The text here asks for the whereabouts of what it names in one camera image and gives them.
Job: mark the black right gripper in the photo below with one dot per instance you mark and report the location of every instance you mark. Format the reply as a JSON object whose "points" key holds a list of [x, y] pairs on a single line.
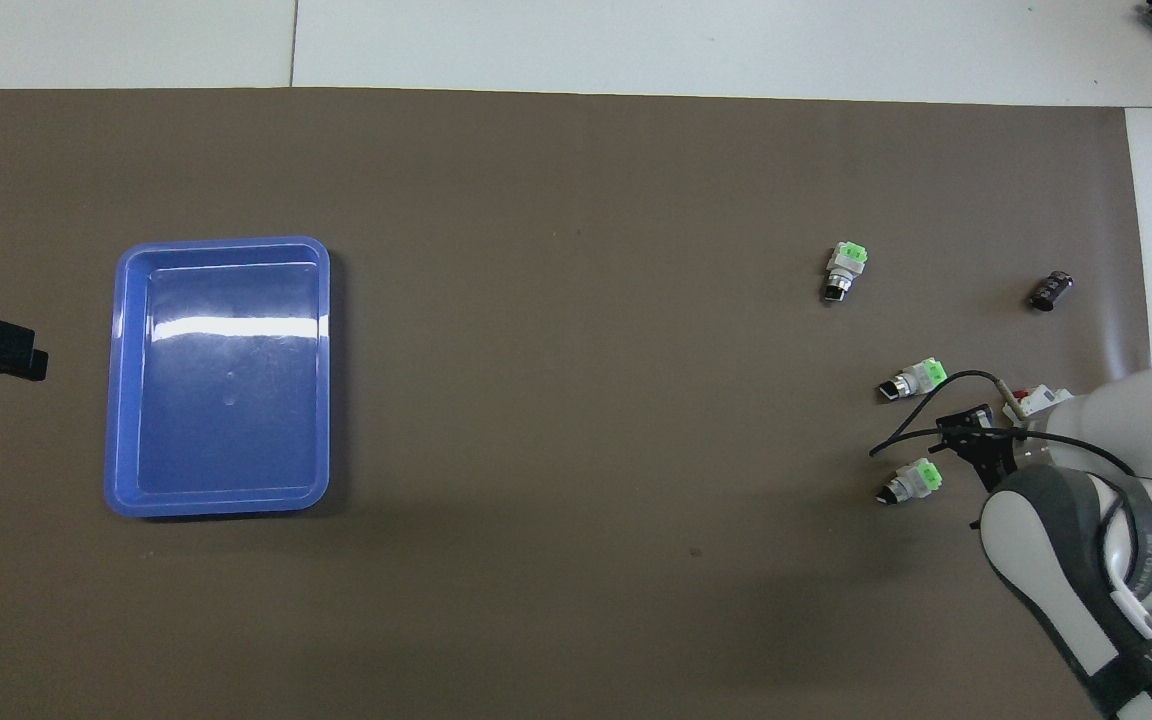
{"points": [[998, 460]]}

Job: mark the green white selector switch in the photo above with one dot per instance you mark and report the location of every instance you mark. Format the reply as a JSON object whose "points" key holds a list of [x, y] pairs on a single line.
{"points": [[921, 477], [844, 265], [921, 378]]}

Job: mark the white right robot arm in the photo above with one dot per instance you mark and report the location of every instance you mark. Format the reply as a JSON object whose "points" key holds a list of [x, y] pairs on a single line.
{"points": [[1056, 540]]}

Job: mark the white circuit breaker red lever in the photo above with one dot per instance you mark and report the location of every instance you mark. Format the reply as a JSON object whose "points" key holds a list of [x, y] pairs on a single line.
{"points": [[1041, 398]]}

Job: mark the small dark cylindrical capacitor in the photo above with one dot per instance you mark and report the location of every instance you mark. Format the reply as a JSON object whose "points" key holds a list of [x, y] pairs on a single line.
{"points": [[1051, 291]]}

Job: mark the blue plastic tray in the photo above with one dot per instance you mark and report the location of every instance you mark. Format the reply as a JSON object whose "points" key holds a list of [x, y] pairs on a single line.
{"points": [[226, 400]]}

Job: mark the brown table mat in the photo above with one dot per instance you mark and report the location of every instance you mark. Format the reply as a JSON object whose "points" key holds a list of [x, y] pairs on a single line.
{"points": [[586, 400]]}

